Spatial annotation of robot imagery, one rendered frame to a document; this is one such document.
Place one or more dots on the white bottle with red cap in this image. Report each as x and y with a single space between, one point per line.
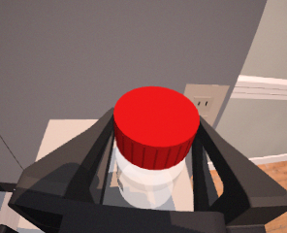
154 129

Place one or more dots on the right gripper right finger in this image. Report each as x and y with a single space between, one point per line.
250 196

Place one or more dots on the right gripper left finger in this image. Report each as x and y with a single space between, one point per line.
63 171

